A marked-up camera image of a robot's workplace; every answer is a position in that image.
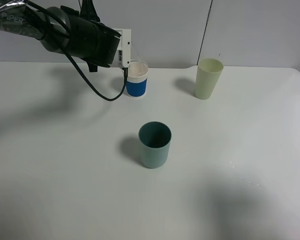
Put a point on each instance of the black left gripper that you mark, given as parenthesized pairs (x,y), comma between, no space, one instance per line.
(91,40)

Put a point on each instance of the clear plastic drink bottle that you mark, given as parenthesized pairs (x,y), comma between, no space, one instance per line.
(135,55)

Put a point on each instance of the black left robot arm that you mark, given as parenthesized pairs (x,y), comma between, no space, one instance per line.
(63,30)

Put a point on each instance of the blue and white cup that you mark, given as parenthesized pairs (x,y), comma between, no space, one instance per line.
(137,78)

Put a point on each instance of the teal green cup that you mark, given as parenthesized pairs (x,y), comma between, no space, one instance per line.
(155,138)

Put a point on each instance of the tall pale green cup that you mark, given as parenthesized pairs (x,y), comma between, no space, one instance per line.
(207,76)

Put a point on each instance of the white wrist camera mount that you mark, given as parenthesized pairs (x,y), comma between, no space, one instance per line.
(124,47)

